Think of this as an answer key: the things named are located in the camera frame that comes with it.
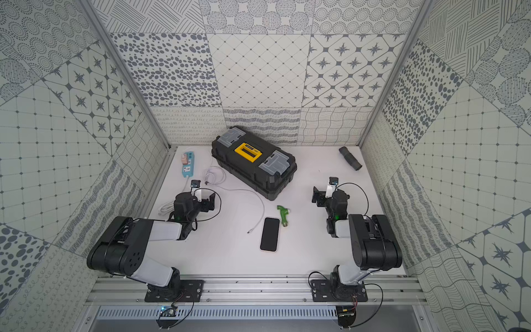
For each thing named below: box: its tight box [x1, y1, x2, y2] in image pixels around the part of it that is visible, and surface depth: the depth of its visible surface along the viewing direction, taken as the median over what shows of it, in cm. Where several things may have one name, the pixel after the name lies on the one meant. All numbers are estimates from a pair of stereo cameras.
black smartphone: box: [259, 216, 281, 253], surface depth 89 cm
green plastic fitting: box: [276, 204, 290, 227], surface depth 95 cm
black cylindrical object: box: [338, 145, 363, 171], surface depth 115 cm
